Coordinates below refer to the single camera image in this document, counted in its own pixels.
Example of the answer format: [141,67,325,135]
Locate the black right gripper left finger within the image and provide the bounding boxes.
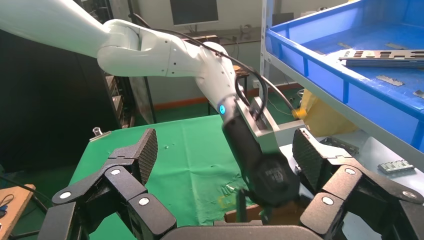
[38,128,177,240]

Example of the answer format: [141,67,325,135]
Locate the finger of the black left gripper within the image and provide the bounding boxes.
[235,189,249,223]

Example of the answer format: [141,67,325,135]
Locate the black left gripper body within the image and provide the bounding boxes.
[243,152,301,208]

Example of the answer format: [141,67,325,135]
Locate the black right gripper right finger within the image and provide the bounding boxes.
[292,128,424,240]

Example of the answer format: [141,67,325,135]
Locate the shallow brown cardboard box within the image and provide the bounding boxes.
[224,200,311,226]

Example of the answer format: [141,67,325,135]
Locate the small black box device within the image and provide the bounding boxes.
[273,12,295,27]

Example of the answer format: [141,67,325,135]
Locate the blue plastic tray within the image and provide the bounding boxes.
[265,0,424,152]

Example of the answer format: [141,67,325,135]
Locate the grey toothed metal strip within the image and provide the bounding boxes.
[377,159,416,175]

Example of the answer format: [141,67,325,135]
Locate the white board sheet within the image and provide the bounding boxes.
[276,129,424,240]

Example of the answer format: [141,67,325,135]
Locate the large silver binder clip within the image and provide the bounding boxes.
[89,126,113,143]

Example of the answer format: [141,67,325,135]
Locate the light wooden board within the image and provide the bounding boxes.
[0,184,36,240]

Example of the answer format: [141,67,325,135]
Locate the green table cloth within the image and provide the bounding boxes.
[67,114,266,229]

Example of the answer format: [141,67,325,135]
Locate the yellow woven bag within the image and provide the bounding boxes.
[293,88,359,138]

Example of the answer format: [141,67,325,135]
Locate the black partition panel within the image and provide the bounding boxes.
[0,29,122,173]

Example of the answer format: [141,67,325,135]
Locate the dark storage rack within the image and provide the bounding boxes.
[102,71,137,129]

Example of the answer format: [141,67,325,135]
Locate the silver perforated metal plate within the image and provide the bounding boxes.
[338,49,424,69]

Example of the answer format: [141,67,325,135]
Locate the dark wooden desk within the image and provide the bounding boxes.
[180,28,263,47]

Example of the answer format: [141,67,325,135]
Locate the black flat monitor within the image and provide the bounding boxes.
[169,0,220,27]

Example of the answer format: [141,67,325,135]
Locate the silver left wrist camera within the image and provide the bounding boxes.
[236,97,307,153]

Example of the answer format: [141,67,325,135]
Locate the long narrow metal bracket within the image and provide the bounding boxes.
[319,136,360,157]

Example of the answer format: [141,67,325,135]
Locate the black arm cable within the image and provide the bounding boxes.
[130,13,297,122]

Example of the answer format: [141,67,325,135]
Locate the slotted white shelf post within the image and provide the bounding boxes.
[260,0,276,82]

